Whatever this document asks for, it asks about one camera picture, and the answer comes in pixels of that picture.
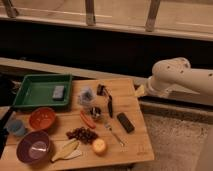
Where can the orange red pepper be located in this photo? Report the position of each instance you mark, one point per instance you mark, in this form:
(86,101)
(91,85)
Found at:
(87,120)

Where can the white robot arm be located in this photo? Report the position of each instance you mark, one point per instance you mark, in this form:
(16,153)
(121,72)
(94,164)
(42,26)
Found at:
(166,73)

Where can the clear plastic cup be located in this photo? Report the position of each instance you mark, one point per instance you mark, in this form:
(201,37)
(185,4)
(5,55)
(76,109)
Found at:
(86,96)

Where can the small dark metal can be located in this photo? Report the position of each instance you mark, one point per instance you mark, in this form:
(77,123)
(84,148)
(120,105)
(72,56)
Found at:
(95,113)

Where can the black rectangular block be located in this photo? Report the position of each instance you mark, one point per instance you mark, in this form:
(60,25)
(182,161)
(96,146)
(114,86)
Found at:
(125,122)

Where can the grey sponge block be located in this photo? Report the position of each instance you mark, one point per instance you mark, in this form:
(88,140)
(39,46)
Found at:
(58,93)

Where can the dark red grapes bunch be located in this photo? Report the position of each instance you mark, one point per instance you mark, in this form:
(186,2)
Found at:
(85,135)

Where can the silver fork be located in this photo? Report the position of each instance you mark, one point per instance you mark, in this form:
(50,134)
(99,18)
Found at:
(108,127)

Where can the yellow apple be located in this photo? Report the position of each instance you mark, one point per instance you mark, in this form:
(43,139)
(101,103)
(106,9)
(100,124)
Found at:
(99,146)

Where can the green plastic tray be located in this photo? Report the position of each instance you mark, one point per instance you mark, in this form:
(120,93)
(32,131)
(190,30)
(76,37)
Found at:
(36,90)

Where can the wooden spatula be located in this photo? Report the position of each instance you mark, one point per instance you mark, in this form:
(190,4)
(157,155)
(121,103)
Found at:
(66,150)

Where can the orange bowl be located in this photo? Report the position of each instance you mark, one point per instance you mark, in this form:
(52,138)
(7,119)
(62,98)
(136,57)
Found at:
(42,118)

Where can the purple bowl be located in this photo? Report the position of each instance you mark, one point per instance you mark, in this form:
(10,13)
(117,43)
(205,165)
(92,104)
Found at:
(34,147)

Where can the blue cup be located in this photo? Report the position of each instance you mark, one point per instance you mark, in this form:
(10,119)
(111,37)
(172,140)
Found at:
(16,127)

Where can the black handled peeler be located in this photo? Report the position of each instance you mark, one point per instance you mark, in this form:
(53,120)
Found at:
(102,91)

